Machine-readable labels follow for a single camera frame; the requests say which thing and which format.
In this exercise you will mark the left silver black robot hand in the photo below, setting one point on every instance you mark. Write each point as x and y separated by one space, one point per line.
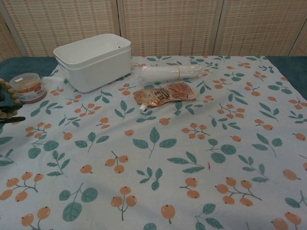
4 101

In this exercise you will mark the clear jar with orange contents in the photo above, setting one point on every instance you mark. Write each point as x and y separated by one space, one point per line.
31 92

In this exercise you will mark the woven bamboo screen panel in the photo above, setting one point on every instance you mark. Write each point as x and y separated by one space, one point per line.
261 26
9 43
67 24
170 26
302 45

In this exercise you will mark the white plastic storage box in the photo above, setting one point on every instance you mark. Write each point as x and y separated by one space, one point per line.
96 74

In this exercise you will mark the orange spout pouch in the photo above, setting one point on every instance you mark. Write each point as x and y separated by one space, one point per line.
165 95

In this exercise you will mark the floral leaf print tablecloth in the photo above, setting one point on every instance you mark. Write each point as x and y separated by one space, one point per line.
168 148

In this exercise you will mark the yellow rubber band on bag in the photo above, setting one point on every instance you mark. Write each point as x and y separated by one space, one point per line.
179 72

